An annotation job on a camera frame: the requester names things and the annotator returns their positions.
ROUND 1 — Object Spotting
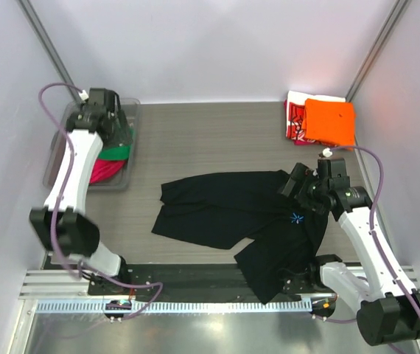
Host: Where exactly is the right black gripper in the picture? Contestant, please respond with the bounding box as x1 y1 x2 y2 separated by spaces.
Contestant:
278 162 329 215

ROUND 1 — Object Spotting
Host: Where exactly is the black t-shirt blue logo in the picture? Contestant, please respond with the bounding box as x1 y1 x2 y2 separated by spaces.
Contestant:
152 170 329 304

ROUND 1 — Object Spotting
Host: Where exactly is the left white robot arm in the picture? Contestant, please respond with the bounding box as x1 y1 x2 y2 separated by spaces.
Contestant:
29 84 133 294

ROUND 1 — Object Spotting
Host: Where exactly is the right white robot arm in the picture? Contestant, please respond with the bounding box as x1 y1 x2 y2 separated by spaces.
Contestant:
281 159 420 346

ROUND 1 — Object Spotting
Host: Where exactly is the green t-shirt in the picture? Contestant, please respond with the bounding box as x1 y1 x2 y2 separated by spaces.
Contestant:
98 125 135 161

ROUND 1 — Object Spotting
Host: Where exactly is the clear plastic bin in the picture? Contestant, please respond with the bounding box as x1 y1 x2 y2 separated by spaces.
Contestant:
43 98 142 192

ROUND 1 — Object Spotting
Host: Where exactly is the pink t-shirt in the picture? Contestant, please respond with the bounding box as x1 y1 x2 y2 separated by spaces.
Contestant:
89 159 126 184

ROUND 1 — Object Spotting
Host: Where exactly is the orange folded t-shirt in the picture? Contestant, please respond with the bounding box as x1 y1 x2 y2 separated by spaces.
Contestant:
302 99 356 146

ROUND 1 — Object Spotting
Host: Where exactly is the red white folded t-shirt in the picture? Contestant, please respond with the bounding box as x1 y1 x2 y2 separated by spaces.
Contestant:
284 91 346 145

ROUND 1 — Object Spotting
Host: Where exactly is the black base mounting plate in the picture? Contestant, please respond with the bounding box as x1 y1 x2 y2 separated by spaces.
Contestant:
86 262 351 296

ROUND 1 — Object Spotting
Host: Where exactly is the left aluminium frame post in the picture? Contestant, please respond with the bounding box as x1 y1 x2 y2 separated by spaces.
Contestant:
15 0 74 85

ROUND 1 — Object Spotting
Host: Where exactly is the aluminium frame post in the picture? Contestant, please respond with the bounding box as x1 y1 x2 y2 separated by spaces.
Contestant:
15 0 74 85
346 0 411 102

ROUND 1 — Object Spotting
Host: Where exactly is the aluminium extrusion rail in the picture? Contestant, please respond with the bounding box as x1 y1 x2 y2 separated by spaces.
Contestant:
18 270 88 299

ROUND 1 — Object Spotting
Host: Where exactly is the slotted white cable duct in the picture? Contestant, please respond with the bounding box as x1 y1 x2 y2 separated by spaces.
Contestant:
36 299 312 314

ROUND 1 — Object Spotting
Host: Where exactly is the right aluminium frame post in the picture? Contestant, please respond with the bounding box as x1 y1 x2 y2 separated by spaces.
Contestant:
346 0 411 102

